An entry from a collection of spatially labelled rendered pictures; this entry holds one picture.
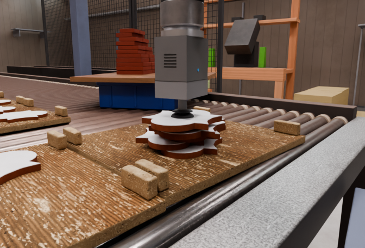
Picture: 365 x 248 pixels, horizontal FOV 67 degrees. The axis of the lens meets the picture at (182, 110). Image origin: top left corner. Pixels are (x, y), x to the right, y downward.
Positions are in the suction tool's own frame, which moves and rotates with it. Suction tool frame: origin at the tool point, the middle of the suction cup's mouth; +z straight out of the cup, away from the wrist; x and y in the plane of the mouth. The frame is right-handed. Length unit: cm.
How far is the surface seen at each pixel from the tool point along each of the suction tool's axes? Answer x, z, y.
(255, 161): 13.2, 6.1, -2.5
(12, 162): -17.9, 4.2, 21.4
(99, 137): -20.1, 5.4, 1.5
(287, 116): 11, 7, -53
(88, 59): -150, -13, -115
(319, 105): 20, 4, -62
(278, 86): -45, 23, -343
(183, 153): 2.6, 4.4, 4.4
